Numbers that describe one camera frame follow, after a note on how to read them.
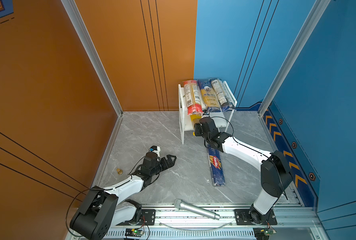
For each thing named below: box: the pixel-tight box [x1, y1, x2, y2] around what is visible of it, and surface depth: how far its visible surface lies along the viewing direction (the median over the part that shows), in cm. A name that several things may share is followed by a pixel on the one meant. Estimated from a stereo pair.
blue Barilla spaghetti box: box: [207, 144, 226, 187], surface depth 88 cm
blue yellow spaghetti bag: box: [197, 78, 222, 113], surface depth 80 cm
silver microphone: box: [174, 199, 220, 221], surface depth 75 cm
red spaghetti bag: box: [182, 80, 204, 116], surface depth 79 cm
